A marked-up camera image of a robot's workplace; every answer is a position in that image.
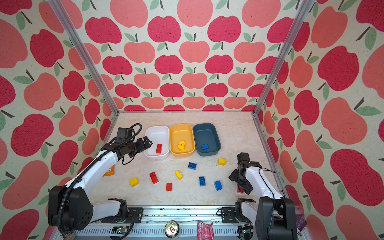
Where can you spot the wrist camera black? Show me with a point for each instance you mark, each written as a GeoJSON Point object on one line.
{"type": "Point", "coordinates": [241, 157]}
{"type": "Point", "coordinates": [123, 134]}

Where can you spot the dark teal plastic container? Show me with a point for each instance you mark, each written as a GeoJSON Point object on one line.
{"type": "Point", "coordinates": [206, 133]}

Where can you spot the pink snack wrapper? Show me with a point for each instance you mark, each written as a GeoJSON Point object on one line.
{"type": "Point", "coordinates": [205, 231]}

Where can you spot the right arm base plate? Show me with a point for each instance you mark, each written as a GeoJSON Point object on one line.
{"type": "Point", "coordinates": [228, 215]}

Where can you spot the long red lego brick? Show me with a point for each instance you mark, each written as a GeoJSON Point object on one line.
{"type": "Point", "coordinates": [154, 178]}

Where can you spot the aluminium corner post left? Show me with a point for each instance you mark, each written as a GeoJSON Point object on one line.
{"type": "Point", "coordinates": [71, 31]}

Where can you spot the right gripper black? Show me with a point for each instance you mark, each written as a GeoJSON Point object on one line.
{"type": "Point", "coordinates": [234, 175]}

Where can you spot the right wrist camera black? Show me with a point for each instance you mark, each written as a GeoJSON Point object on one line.
{"type": "Point", "coordinates": [241, 157]}

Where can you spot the small red lego brick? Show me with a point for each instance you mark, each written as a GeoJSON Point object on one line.
{"type": "Point", "coordinates": [169, 187]}

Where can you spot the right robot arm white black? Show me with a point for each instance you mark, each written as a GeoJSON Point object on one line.
{"type": "Point", "coordinates": [273, 216]}

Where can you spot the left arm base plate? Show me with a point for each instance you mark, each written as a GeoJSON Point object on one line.
{"type": "Point", "coordinates": [125, 217]}

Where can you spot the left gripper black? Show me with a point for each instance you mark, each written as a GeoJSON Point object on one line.
{"type": "Point", "coordinates": [142, 146]}

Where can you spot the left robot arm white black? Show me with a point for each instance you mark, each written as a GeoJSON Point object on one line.
{"type": "Point", "coordinates": [70, 208]}

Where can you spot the aluminium corner post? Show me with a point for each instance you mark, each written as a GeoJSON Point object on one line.
{"type": "Point", "coordinates": [71, 31]}
{"type": "Point", "coordinates": [302, 13]}

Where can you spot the drink can top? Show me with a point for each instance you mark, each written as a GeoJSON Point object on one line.
{"type": "Point", "coordinates": [172, 230]}

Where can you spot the purple plastic bottle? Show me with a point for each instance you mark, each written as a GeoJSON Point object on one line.
{"type": "Point", "coordinates": [301, 223]}

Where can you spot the aluminium front rail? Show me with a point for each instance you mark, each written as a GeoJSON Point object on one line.
{"type": "Point", "coordinates": [155, 218]}

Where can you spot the red lego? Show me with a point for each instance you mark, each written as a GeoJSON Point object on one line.
{"type": "Point", "coordinates": [159, 148]}

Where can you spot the yellow round lego piece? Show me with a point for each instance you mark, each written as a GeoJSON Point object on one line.
{"type": "Point", "coordinates": [181, 146]}

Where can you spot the yellow square lego brick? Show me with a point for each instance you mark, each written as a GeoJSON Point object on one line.
{"type": "Point", "coordinates": [221, 162]}

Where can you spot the orange snack packet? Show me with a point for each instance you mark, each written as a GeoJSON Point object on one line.
{"type": "Point", "coordinates": [110, 172]}

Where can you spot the aluminium corner post right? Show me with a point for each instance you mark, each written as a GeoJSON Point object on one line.
{"type": "Point", "coordinates": [302, 13]}

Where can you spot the white plastic container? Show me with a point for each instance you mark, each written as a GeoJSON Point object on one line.
{"type": "Point", "coordinates": [158, 135]}

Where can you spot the yellow plastic container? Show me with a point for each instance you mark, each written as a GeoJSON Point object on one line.
{"type": "Point", "coordinates": [182, 132]}

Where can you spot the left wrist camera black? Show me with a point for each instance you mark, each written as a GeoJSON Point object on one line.
{"type": "Point", "coordinates": [123, 134]}

